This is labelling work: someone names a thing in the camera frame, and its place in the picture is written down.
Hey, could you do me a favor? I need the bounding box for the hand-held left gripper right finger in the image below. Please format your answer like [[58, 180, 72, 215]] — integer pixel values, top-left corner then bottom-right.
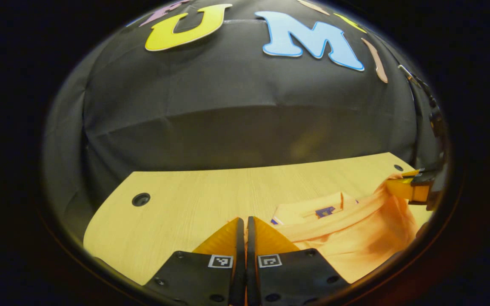
[[246, 216, 350, 306]]

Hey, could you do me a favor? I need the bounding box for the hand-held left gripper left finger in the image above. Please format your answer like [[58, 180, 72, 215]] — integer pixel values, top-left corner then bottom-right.
[[143, 218, 245, 306]]

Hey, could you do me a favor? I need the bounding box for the orange T-shirt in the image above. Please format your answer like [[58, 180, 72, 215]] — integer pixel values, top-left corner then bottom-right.
[[228, 172, 420, 284]]

